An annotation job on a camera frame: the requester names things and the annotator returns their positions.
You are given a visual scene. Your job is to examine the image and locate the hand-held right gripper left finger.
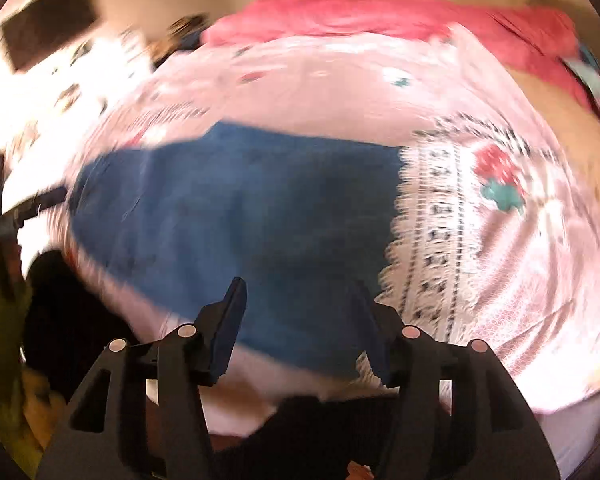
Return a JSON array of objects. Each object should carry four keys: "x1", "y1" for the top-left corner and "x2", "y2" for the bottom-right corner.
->
[{"x1": 35, "y1": 276, "x2": 248, "y2": 480}]

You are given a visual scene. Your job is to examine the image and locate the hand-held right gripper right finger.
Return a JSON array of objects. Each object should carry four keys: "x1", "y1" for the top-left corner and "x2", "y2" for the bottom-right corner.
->
[{"x1": 349, "y1": 280, "x2": 561, "y2": 480}]

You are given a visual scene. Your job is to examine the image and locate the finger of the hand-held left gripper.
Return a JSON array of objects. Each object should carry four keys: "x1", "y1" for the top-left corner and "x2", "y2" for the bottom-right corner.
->
[{"x1": 0, "y1": 186, "x2": 70, "y2": 228}]

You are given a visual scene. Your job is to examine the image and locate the blue denim pants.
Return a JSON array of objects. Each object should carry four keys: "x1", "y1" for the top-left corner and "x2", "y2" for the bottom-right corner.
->
[{"x1": 67, "y1": 120, "x2": 407, "y2": 380}]

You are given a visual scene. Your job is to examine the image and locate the person's left forearm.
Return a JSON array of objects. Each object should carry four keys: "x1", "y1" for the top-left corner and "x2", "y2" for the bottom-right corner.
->
[{"x1": 0, "y1": 245, "x2": 66, "y2": 468}]

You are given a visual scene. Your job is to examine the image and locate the pile of folded clothes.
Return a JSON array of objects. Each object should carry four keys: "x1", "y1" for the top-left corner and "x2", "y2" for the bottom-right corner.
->
[{"x1": 150, "y1": 14, "x2": 208, "y2": 68}]

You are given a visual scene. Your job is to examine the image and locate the pink strawberry printed blanket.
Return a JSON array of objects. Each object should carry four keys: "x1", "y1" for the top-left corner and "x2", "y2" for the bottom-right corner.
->
[{"x1": 2, "y1": 25, "x2": 600, "y2": 438}]

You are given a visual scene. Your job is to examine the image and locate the pink fleece comforter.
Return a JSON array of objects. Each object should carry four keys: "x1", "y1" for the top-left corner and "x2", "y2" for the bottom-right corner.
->
[{"x1": 200, "y1": 0, "x2": 600, "y2": 113}]

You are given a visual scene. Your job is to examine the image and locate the teal printed cloth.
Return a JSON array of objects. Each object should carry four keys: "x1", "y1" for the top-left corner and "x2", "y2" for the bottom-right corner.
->
[{"x1": 562, "y1": 42, "x2": 600, "y2": 108}]

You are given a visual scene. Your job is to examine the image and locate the black wall television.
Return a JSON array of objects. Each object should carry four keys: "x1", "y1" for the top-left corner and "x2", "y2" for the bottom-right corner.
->
[{"x1": 0, "y1": 0, "x2": 101, "y2": 73}]

